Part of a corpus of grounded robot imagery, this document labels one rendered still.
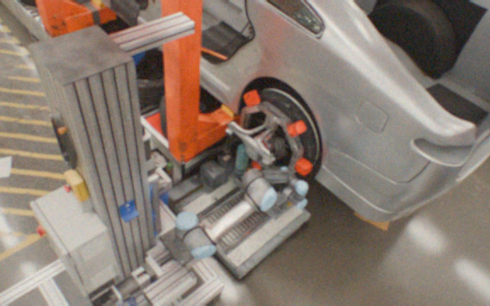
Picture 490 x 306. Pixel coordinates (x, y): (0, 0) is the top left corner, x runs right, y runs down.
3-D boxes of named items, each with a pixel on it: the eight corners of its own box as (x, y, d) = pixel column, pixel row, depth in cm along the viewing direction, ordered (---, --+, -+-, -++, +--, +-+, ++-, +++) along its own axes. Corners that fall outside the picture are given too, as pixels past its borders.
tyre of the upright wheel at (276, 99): (299, 172, 323) (349, 141, 266) (280, 187, 311) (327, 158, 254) (252, 107, 327) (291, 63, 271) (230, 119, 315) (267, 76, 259)
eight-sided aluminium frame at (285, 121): (293, 184, 293) (310, 133, 252) (287, 189, 290) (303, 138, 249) (242, 141, 316) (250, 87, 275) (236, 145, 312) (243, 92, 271)
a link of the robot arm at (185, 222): (190, 218, 226) (190, 204, 216) (202, 235, 220) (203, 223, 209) (171, 228, 221) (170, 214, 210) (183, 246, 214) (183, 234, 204)
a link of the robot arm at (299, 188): (289, 179, 241) (286, 189, 249) (301, 192, 236) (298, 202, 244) (299, 174, 245) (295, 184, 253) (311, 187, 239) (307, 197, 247)
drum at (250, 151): (277, 150, 286) (281, 137, 276) (257, 164, 276) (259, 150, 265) (264, 138, 292) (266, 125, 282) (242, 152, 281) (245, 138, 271)
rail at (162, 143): (189, 172, 341) (190, 156, 324) (180, 178, 336) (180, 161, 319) (47, 35, 442) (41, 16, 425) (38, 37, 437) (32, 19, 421)
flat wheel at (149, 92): (100, 90, 380) (96, 70, 362) (139, 55, 421) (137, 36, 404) (162, 115, 368) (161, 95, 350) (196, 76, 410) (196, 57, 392)
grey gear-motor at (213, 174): (247, 178, 355) (252, 152, 329) (211, 203, 334) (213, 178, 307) (233, 166, 363) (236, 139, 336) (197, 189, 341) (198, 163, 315)
